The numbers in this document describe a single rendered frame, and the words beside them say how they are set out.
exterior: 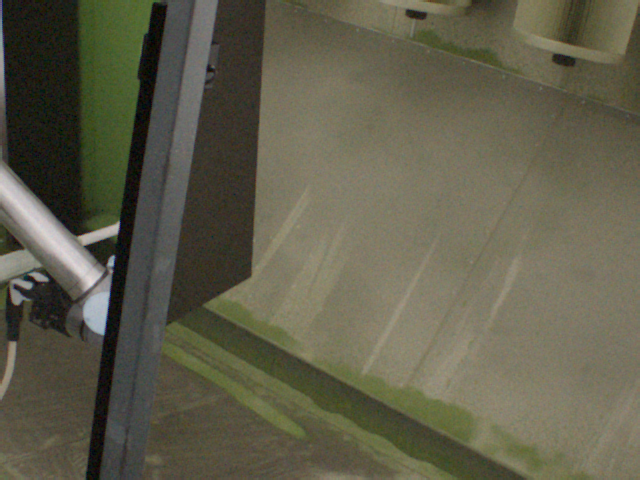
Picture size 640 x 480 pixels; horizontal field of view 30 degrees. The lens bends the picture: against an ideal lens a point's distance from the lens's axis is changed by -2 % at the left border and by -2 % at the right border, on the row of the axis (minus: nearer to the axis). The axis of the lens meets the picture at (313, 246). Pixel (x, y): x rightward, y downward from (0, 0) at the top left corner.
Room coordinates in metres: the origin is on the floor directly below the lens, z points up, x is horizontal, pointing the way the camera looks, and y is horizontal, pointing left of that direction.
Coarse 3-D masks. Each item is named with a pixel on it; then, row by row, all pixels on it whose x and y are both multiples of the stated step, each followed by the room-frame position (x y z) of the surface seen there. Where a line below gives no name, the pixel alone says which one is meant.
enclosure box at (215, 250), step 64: (0, 0) 2.96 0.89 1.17; (64, 0) 3.18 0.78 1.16; (128, 0) 3.20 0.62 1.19; (256, 0) 2.90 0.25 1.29; (0, 64) 2.99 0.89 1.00; (64, 64) 3.20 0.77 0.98; (128, 64) 3.23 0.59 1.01; (256, 64) 2.94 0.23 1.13; (0, 128) 3.03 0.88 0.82; (64, 128) 3.23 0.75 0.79; (128, 128) 3.26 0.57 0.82; (256, 128) 2.98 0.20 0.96; (64, 192) 3.26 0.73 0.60; (192, 192) 2.80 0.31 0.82; (192, 256) 2.84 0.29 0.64
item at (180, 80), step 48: (192, 0) 1.56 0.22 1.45; (192, 48) 1.57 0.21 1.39; (192, 96) 1.58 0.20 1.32; (192, 144) 1.59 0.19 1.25; (144, 192) 1.58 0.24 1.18; (144, 240) 1.57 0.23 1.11; (144, 288) 1.56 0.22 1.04; (144, 336) 1.57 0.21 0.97; (144, 384) 1.58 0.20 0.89; (144, 432) 1.59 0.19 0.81
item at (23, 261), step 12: (108, 228) 2.71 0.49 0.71; (84, 240) 2.63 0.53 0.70; (96, 240) 2.67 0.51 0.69; (24, 252) 2.48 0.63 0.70; (0, 264) 2.40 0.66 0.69; (12, 264) 2.42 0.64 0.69; (24, 264) 2.45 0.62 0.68; (36, 264) 2.49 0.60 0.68; (0, 276) 2.39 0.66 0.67; (12, 276) 2.42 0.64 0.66; (12, 312) 2.45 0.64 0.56; (12, 324) 2.46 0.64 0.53; (12, 336) 2.46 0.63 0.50
